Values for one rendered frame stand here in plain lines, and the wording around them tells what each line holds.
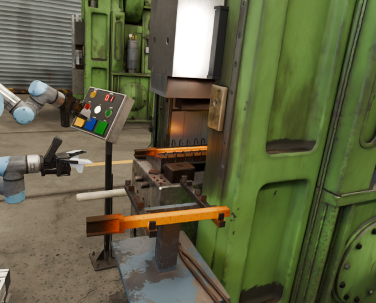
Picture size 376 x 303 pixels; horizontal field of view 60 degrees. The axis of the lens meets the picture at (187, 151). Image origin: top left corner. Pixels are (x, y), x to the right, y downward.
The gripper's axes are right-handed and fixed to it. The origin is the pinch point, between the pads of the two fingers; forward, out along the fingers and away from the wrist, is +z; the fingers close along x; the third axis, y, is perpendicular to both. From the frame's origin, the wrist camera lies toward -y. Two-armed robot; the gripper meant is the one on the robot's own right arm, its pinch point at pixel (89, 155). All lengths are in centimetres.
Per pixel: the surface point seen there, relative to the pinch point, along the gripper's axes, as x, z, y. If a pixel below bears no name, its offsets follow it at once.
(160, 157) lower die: 6.9, 30.7, 0.8
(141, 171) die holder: -1.2, 24.7, 10.3
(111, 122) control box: -39.8, 19.5, -4.6
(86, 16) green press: -479, 85, -85
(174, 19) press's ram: 11, 31, -59
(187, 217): 65, 15, -3
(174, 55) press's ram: 12, 31, -45
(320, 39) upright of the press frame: 42, 79, -56
